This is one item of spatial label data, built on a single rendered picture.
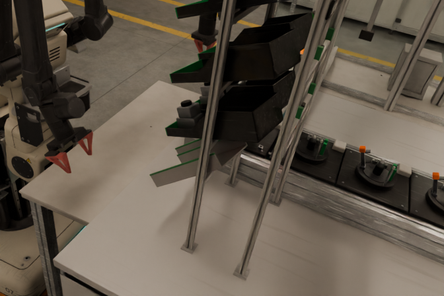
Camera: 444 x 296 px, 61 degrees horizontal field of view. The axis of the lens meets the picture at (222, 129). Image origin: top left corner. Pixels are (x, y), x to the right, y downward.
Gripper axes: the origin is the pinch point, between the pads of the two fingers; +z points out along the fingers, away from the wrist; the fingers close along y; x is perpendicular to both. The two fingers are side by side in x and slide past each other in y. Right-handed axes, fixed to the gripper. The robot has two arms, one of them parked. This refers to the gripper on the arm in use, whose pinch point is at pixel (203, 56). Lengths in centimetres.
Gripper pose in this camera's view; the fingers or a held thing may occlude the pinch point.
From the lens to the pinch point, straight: 137.8
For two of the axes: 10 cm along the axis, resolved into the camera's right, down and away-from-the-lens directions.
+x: -9.0, -3.5, 2.6
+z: -1.5, 8.1, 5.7
